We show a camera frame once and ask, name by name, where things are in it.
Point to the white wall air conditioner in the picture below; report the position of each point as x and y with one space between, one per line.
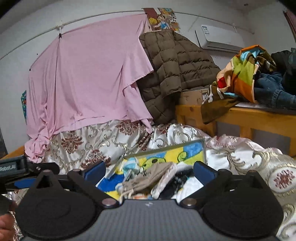
219 39

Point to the beige linen drawstring pouch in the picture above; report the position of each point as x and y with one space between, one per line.
143 180

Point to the blue denim jeans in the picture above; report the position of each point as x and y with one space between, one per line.
269 91

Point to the floral satin bed cover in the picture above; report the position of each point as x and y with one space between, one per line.
113 141

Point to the brown printed garment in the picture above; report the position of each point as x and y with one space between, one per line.
216 104

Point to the cartoon wall poster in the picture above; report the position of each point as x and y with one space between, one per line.
162 19

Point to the light blue patterned cloth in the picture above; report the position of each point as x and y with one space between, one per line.
131 168

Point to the dark green black jacket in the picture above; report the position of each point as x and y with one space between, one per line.
285 62

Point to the dark navy printed sock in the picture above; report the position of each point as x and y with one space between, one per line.
176 184

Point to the pink hanging cloth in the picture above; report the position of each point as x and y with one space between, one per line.
87 76

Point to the cardboard box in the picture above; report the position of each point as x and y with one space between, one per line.
193 97

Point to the colourful patchwork blanket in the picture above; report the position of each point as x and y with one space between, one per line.
238 76

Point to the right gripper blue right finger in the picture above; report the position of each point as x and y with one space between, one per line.
204 173

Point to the wooden bed frame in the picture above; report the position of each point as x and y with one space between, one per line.
248 119

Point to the pink curtain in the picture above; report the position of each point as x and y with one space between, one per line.
291 19

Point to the brown quilted jacket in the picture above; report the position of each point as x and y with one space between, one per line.
178 65

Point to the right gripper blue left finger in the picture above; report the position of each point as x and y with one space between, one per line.
95 172

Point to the colourful left wall sticker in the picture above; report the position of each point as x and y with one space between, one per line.
24 104

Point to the person's left hand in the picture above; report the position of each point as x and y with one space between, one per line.
7 231

